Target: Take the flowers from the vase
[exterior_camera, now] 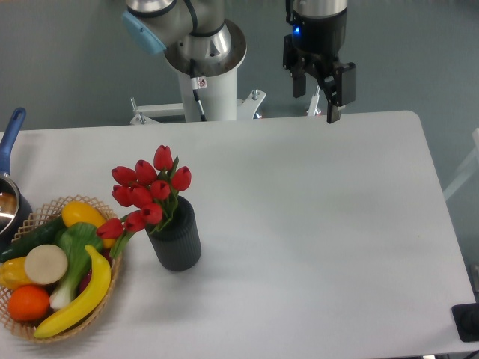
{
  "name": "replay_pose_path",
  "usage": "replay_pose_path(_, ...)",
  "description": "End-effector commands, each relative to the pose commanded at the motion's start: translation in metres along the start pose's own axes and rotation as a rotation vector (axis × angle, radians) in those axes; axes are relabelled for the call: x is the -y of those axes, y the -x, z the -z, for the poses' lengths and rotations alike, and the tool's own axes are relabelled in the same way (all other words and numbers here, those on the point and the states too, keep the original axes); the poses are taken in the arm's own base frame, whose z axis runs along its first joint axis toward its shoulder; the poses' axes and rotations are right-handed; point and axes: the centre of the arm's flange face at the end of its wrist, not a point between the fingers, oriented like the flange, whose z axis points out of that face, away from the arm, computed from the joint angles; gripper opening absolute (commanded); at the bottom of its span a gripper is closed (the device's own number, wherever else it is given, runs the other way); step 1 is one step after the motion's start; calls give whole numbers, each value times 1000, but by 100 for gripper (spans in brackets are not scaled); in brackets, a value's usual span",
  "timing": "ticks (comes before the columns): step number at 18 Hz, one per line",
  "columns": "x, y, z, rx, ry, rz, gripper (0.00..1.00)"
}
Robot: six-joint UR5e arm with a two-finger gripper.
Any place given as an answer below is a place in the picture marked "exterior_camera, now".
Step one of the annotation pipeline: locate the blue handled saucepan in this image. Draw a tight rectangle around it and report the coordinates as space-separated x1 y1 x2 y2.
1 108 31 251

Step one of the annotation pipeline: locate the beige round disc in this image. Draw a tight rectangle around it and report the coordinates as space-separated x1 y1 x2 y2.
24 245 68 285

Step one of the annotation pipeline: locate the dark grey ribbed vase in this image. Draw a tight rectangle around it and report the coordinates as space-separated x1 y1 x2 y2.
146 196 201 271

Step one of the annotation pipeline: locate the yellow bell pepper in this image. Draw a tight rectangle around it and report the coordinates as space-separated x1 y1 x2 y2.
1 257 34 290

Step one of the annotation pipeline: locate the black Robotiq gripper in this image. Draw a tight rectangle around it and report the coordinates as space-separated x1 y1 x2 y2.
283 7 356 124

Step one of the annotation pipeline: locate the green cucumber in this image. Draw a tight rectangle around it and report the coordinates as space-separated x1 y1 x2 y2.
1 217 66 263

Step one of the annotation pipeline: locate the red tulip bouquet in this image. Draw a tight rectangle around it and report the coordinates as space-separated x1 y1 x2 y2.
97 145 192 259

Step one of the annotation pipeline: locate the woven wicker basket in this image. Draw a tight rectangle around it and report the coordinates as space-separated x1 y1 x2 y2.
1 194 123 344

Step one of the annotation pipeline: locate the orange fruit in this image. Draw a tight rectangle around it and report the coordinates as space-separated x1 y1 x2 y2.
7 285 49 322

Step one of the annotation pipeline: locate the black device at table edge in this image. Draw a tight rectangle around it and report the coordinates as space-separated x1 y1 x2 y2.
451 303 478 343

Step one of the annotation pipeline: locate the white frame at right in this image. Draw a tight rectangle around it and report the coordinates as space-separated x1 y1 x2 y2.
443 128 478 201

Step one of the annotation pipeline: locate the green bok choy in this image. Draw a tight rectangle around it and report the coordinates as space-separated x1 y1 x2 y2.
50 222 103 311

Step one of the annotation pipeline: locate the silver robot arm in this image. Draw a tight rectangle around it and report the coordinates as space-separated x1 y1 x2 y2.
122 1 356 123

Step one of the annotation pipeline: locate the yellow banana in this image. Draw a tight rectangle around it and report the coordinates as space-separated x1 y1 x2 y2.
34 245 112 339

